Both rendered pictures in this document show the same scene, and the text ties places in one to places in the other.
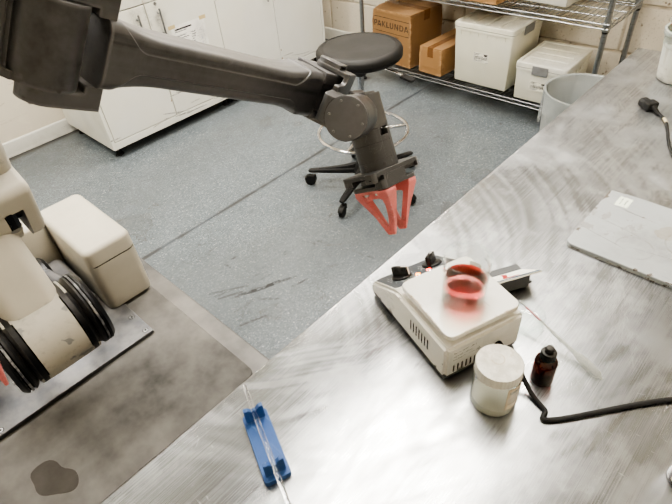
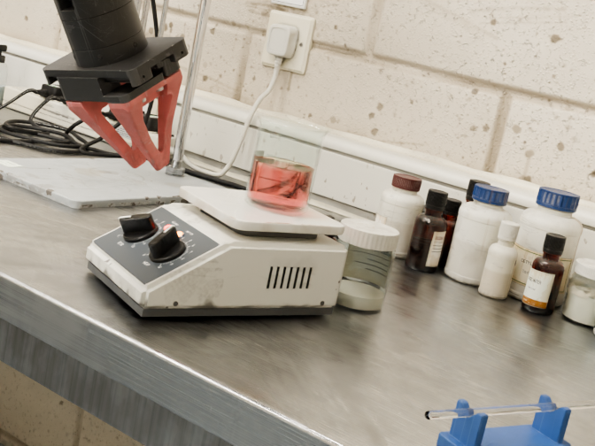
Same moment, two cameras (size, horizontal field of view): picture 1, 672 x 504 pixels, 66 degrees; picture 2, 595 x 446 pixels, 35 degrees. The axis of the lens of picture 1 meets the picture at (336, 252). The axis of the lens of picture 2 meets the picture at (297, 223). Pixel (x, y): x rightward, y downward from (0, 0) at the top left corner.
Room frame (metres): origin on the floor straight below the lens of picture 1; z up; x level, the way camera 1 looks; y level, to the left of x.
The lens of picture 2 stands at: (0.65, 0.68, 1.01)
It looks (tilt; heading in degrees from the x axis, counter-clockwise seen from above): 12 degrees down; 257
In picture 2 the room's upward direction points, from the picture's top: 12 degrees clockwise
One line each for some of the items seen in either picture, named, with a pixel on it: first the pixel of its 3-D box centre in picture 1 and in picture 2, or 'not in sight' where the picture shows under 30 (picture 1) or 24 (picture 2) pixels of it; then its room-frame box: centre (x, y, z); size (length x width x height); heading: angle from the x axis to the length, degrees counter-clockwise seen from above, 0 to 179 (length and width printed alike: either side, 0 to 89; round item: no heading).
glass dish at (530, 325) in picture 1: (525, 317); not in sight; (0.50, -0.27, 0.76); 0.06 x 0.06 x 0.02
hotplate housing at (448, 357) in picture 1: (445, 305); (227, 253); (0.51, -0.15, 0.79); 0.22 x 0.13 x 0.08; 23
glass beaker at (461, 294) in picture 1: (465, 281); (286, 167); (0.47, -0.17, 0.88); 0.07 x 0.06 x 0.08; 1
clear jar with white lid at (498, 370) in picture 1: (495, 381); (361, 265); (0.38, -0.19, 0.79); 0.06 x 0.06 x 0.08
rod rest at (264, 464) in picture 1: (264, 440); (509, 427); (0.34, 0.11, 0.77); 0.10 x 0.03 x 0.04; 20
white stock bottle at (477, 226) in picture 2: not in sight; (481, 234); (0.19, -0.35, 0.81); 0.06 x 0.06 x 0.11
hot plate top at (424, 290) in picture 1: (458, 295); (260, 210); (0.49, -0.16, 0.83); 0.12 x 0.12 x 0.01; 23
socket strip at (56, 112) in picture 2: not in sight; (87, 119); (0.67, -0.97, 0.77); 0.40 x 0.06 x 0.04; 133
